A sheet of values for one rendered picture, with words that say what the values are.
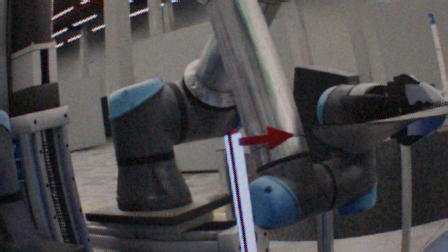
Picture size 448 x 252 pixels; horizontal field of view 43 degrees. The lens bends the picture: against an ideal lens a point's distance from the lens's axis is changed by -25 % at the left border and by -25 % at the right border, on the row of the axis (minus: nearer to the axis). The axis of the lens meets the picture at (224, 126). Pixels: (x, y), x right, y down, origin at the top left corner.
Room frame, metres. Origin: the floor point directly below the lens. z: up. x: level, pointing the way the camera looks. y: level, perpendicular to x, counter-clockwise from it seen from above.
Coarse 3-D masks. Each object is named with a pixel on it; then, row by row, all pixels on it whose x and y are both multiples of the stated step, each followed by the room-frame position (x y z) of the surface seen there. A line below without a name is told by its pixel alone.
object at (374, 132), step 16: (416, 112) 0.64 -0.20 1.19; (432, 112) 0.59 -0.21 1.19; (320, 128) 0.60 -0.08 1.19; (336, 128) 0.60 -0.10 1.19; (352, 128) 0.61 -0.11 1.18; (368, 128) 0.66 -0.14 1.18; (384, 128) 0.71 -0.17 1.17; (400, 128) 0.75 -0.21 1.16; (336, 144) 0.73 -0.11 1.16; (352, 144) 0.75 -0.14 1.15; (368, 144) 0.77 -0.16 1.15
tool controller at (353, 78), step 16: (304, 80) 1.27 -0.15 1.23; (320, 80) 1.26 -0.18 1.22; (336, 80) 1.25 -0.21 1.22; (352, 80) 1.33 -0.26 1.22; (304, 96) 1.27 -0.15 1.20; (320, 96) 1.26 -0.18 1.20; (304, 112) 1.27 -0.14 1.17; (304, 128) 1.28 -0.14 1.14; (320, 144) 1.27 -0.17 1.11; (320, 160) 1.27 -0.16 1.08
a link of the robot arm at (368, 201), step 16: (336, 160) 0.96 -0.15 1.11; (352, 160) 0.96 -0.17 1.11; (368, 160) 0.96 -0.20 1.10; (336, 176) 0.93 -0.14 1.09; (352, 176) 0.95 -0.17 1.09; (368, 176) 0.96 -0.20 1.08; (352, 192) 0.95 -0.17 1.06; (368, 192) 0.96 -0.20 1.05; (336, 208) 0.99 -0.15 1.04; (352, 208) 0.96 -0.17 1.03; (368, 208) 0.97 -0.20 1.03
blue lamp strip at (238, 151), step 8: (232, 136) 0.71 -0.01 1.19; (240, 136) 0.72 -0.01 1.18; (240, 152) 0.72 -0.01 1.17; (240, 160) 0.71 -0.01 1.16; (240, 168) 0.71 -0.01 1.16; (240, 176) 0.71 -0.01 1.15; (240, 184) 0.71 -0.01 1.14; (240, 192) 0.71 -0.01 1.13; (248, 192) 0.73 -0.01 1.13; (248, 200) 0.72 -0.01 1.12; (248, 208) 0.72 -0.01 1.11; (248, 216) 0.71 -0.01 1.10; (248, 224) 0.71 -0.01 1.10; (248, 232) 0.71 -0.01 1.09; (248, 240) 0.71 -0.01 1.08; (248, 248) 0.71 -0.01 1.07
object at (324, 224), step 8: (320, 216) 1.21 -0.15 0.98; (328, 216) 1.21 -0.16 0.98; (320, 224) 1.21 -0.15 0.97; (328, 224) 1.21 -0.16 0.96; (320, 232) 1.21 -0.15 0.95; (328, 232) 1.21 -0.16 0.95; (320, 240) 1.22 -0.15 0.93; (328, 240) 1.21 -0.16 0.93; (320, 248) 1.22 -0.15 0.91; (328, 248) 1.21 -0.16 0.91
